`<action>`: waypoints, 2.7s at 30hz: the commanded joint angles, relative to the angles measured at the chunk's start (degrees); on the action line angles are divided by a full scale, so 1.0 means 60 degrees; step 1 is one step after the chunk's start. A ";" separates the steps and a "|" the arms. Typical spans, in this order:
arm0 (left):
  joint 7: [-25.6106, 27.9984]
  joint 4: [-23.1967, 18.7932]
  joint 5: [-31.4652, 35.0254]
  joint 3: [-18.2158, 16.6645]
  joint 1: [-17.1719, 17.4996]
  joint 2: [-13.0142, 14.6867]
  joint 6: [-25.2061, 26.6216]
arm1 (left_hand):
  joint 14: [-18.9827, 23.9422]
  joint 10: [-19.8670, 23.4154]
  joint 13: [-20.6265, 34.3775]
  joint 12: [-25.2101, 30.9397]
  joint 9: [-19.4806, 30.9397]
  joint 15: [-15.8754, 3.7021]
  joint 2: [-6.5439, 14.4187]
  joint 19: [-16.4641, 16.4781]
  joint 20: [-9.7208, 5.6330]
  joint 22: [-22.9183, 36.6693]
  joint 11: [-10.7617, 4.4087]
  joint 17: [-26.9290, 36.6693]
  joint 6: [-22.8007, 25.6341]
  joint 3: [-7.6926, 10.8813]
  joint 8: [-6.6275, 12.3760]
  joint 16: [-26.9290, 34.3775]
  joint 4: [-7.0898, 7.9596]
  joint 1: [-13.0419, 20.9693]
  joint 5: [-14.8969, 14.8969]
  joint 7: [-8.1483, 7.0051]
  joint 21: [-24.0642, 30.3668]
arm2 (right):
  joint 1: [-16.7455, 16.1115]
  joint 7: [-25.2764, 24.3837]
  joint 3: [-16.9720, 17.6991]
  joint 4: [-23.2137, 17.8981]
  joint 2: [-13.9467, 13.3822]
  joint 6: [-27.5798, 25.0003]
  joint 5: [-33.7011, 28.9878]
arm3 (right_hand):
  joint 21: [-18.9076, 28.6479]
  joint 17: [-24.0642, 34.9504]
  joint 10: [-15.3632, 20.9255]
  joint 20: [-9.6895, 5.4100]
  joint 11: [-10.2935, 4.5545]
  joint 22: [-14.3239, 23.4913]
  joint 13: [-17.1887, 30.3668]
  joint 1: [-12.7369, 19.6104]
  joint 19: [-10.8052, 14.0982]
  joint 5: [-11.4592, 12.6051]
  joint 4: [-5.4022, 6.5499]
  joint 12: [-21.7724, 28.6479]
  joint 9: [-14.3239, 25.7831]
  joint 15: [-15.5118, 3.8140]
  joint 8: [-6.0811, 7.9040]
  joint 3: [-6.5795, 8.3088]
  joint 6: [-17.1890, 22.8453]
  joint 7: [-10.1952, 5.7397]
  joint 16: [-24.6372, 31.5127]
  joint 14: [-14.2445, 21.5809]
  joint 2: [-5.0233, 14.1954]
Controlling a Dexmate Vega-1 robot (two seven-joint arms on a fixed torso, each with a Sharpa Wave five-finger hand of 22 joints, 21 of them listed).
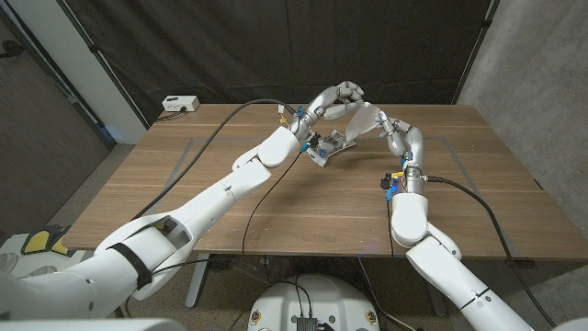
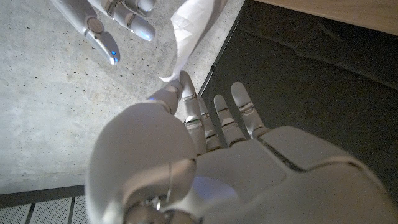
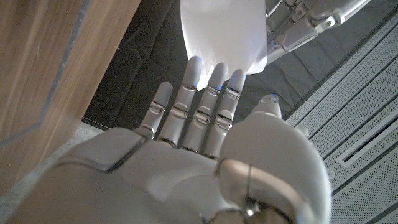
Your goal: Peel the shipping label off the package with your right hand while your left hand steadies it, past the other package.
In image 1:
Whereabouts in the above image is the clear bag of parts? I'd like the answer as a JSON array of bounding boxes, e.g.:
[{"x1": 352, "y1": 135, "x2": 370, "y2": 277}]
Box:
[{"x1": 303, "y1": 129, "x2": 357, "y2": 168}]

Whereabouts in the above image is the black torso cable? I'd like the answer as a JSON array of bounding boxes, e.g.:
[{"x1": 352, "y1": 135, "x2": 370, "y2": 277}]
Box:
[{"x1": 264, "y1": 257, "x2": 318, "y2": 323}]

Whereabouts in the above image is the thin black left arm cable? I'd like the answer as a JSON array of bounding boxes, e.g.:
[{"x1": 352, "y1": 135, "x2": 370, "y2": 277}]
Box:
[{"x1": 149, "y1": 149, "x2": 307, "y2": 276}]

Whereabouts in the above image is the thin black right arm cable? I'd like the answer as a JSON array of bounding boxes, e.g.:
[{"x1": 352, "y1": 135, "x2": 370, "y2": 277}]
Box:
[{"x1": 385, "y1": 197, "x2": 396, "y2": 258}]

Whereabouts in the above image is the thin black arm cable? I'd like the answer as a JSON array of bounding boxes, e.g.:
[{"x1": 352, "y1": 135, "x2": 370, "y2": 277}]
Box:
[
  {"x1": 149, "y1": 149, "x2": 307, "y2": 276},
  {"x1": 385, "y1": 197, "x2": 396, "y2": 258}
]

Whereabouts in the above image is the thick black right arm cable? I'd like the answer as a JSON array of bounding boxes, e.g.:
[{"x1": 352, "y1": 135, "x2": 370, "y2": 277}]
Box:
[{"x1": 422, "y1": 176, "x2": 558, "y2": 328}]

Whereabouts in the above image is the black door handle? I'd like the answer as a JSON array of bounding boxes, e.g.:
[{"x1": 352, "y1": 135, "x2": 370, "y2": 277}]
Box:
[{"x1": 0, "y1": 40, "x2": 25, "y2": 60}]

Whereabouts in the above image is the black round object under table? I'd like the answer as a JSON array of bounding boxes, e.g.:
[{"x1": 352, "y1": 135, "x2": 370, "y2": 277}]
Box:
[{"x1": 209, "y1": 254, "x2": 234, "y2": 272}]

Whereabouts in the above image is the white power strip box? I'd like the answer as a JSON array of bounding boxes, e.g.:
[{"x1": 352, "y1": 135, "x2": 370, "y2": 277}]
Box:
[{"x1": 161, "y1": 95, "x2": 200, "y2": 113}]

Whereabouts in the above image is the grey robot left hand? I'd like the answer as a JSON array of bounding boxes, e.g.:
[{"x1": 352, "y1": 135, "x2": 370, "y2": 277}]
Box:
[{"x1": 288, "y1": 80, "x2": 367, "y2": 142}]

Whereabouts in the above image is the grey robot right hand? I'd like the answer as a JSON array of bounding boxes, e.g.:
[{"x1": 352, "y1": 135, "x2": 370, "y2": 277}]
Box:
[{"x1": 374, "y1": 109, "x2": 426, "y2": 195}]

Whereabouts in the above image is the grey sneaker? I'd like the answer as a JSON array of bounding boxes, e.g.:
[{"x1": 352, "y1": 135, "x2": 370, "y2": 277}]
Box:
[{"x1": 0, "y1": 251, "x2": 19, "y2": 273}]

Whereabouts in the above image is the black backdrop stand pole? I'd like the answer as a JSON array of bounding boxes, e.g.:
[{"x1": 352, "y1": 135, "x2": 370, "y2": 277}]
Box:
[
  {"x1": 57, "y1": 0, "x2": 151, "y2": 130},
  {"x1": 452, "y1": 0, "x2": 500, "y2": 105}
]

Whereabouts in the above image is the black backdrop curtain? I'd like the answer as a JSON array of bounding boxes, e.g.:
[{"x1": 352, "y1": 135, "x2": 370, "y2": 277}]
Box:
[{"x1": 57, "y1": 0, "x2": 500, "y2": 125}]

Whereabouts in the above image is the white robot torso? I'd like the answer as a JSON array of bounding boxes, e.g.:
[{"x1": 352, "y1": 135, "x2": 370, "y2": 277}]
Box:
[{"x1": 247, "y1": 274, "x2": 381, "y2": 331}]

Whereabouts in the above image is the black power strip cable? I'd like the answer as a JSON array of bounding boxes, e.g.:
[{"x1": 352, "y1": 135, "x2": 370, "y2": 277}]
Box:
[{"x1": 155, "y1": 107, "x2": 187, "y2": 122}]

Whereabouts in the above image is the white mailer package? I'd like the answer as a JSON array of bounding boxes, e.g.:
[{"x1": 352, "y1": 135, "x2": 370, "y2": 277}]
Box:
[{"x1": 344, "y1": 103, "x2": 382, "y2": 143}]

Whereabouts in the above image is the grey floor cable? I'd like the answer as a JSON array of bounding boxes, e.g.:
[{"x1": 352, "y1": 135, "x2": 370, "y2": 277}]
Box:
[{"x1": 356, "y1": 257, "x2": 417, "y2": 331}]

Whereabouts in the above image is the white floor mat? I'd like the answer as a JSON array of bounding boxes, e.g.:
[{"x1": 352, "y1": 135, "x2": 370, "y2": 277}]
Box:
[{"x1": 0, "y1": 233, "x2": 93, "y2": 280}]

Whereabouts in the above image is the yellow black foot pedal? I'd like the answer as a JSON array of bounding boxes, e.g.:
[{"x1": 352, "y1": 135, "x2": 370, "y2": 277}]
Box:
[{"x1": 20, "y1": 223, "x2": 77, "y2": 257}]

